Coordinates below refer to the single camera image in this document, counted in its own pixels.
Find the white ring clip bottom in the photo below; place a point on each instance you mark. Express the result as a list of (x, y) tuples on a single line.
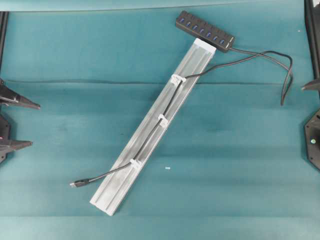
[(136, 164)]

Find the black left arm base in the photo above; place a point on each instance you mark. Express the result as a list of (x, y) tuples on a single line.
[(4, 132)]

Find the long aluminium rail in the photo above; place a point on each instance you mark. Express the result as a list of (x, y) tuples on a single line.
[(116, 185)]

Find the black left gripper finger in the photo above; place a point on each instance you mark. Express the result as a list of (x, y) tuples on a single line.
[(15, 146), (8, 97)]

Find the white ring clip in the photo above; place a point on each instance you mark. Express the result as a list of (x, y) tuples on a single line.
[(176, 79), (163, 122), (136, 164)]

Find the black right frame post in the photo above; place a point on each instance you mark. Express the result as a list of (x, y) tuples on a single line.
[(312, 25)]

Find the black multiport USB hub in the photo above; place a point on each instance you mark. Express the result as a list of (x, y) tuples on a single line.
[(205, 31)]

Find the black frame post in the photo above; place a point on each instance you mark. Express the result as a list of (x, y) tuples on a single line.
[(312, 25), (4, 15)]

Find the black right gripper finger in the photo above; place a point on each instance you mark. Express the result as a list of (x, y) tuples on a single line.
[(313, 85)]

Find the white ring clip top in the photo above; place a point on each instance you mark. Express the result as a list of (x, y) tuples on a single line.
[(176, 79)]

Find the white ring clip middle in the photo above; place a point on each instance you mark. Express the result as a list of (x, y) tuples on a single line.
[(163, 122)]

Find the black left frame post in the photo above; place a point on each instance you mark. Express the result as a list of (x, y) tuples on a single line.
[(4, 15)]

